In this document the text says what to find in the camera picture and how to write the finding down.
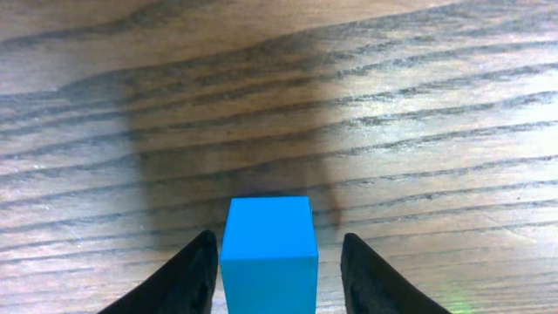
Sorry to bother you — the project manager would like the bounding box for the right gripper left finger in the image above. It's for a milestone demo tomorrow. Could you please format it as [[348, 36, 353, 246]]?
[[98, 229, 219, 314]]

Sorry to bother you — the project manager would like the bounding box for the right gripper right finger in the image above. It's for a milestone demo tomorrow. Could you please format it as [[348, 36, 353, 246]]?
[[339, 232, 453, 314]]

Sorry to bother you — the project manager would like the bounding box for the blue cube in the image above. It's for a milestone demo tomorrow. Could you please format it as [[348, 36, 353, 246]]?
[[220, 195, 319, 314]]

